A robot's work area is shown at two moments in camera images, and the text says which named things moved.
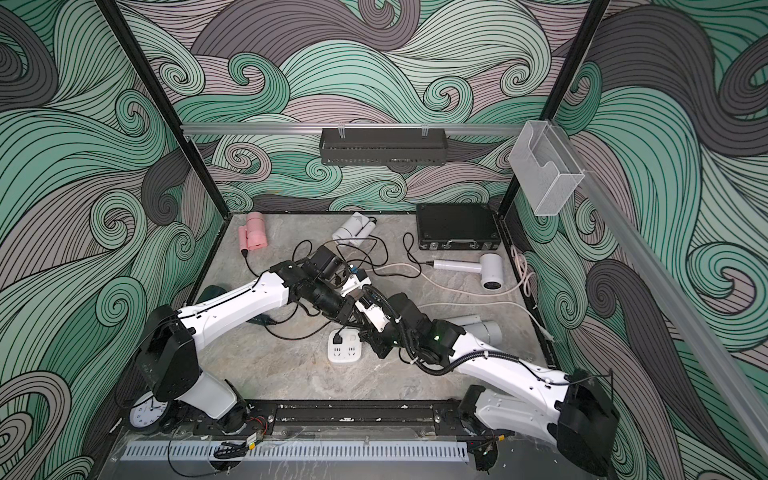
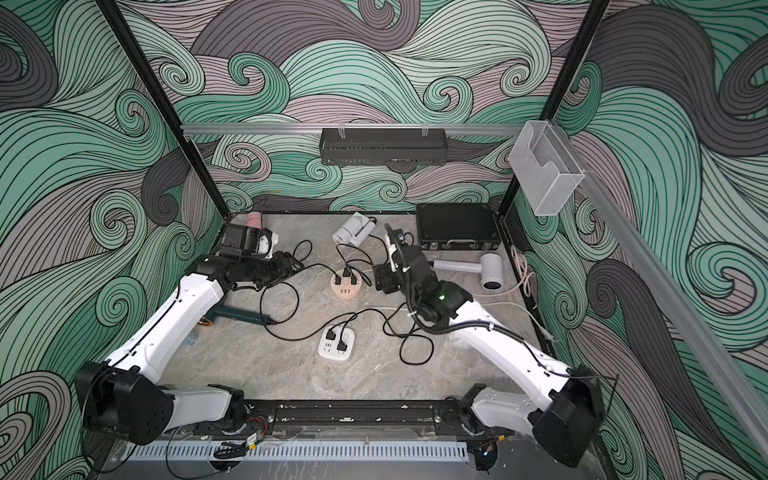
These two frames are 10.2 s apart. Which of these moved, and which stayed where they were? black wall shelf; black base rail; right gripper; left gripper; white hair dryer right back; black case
Moved: right gripper; left gripper
Stayed: black case; black base rail; black wall shelf; white hair dryer right back
